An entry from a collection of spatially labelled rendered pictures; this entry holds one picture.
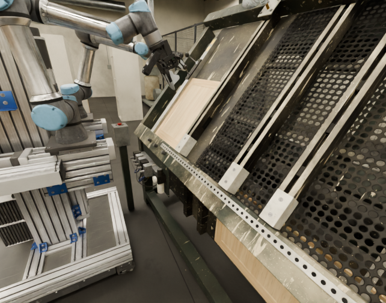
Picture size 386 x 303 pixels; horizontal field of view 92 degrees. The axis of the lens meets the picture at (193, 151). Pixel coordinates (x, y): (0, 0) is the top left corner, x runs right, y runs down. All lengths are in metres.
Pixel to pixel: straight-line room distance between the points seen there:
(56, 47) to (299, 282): 3.66
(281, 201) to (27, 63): 1.06
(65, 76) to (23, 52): 2.68
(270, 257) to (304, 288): 0.12
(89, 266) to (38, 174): 0.72
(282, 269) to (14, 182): 1.11
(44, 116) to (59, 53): 2.71
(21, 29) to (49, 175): 0.58
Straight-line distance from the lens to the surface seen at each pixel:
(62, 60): 3.65
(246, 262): 1.33
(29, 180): 1.11
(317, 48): 1.11
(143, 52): 1.38
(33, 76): 0.99
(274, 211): 0.74
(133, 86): 5.25
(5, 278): 1.78
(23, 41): 0.99
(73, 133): 1.13
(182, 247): 1.57
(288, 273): 0.74
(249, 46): 1.38
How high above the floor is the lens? 1.42
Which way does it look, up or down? 25 degrees down
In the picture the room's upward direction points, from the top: 2 degrees clockwise
